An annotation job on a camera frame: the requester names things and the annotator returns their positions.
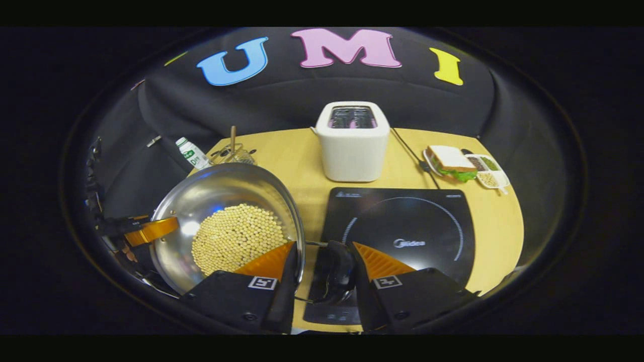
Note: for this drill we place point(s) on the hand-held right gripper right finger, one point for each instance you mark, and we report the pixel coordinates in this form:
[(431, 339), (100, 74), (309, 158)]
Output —
[(402, 301)]

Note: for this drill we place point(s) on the black induction cooktop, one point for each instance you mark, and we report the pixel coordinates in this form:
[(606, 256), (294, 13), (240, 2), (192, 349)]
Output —
[(402, 226)]

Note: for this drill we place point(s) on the wooden stick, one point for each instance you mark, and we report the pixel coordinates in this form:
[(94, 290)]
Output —
[(233, 141)]

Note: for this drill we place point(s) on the sandwich with lettuce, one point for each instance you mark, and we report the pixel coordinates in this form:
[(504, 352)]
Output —
[(450, 161)]

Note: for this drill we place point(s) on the wooden clothespin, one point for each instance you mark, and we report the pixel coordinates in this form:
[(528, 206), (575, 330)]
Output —
[(154, 141)]

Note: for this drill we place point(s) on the small white green bottle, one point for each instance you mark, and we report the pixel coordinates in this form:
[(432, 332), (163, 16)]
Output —
[(191, 153)]

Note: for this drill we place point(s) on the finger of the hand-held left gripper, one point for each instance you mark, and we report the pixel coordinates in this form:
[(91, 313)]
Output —
[(151, 230)]

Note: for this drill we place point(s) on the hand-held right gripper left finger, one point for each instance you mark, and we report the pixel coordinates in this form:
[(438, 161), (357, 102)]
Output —
[(241, 301)]

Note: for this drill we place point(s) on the white divided dish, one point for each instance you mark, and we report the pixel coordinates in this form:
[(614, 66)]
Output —
[(488, 173)]

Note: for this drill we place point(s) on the white toaster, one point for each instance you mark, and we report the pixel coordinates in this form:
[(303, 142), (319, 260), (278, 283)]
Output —
[(352, 151)]

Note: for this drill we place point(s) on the white sandwich plate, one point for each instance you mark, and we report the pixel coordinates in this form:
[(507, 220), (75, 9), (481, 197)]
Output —
[(427, 163)]

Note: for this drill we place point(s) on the pile of yellow beads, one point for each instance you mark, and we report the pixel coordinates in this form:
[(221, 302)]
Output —
[(234, 236)]

